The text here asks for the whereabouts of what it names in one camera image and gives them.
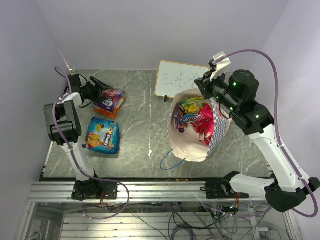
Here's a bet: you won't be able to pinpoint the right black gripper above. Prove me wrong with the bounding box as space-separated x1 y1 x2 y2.
194 67 240 113

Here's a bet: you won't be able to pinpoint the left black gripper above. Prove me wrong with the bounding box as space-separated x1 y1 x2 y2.
81 76 113 106

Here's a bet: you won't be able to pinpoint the purple snack packet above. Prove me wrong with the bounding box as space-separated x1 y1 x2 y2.
95 88 126 115

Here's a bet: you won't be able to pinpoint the orange snack packet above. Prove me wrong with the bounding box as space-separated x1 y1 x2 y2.
94 96 126 119

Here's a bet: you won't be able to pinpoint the yellow green snack packet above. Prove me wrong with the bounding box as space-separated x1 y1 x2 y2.
179 97 206 114

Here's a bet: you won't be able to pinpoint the pink snack packet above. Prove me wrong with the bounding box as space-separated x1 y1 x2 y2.
173 103 188 134

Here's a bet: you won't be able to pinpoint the red snack packet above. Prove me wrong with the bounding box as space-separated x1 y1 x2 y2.
191 103 215 146

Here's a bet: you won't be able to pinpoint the blue candy packet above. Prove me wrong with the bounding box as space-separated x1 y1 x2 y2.
82 117 120 155

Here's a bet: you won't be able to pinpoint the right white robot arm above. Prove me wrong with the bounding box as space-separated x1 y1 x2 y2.
194 70 320 213

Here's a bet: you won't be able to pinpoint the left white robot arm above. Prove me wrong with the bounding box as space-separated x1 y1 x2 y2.
44 74 118 201

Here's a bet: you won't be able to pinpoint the small whiteboard on stand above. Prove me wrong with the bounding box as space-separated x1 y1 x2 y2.
154 60 210 99

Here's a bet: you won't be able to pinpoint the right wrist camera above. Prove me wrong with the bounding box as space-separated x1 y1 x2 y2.
208 51 231 82

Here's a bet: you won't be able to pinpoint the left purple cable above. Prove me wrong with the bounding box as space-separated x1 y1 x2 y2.
51 66 131 221

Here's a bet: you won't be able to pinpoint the purple cable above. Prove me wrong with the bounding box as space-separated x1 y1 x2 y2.
199 49 319 218
51 66 131 221

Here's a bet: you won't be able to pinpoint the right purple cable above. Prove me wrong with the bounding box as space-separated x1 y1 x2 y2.
199 49 319 218

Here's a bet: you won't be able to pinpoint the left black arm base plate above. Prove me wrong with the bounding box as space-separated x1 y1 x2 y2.
71 179 118 201

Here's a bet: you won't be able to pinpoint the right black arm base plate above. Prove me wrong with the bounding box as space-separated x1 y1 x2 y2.
200 181 249 199

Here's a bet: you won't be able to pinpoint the aluminium mounting rail frame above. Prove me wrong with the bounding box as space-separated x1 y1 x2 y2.
16 177 302 240

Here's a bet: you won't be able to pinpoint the loose cables under frame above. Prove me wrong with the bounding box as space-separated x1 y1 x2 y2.
82 199 276 240

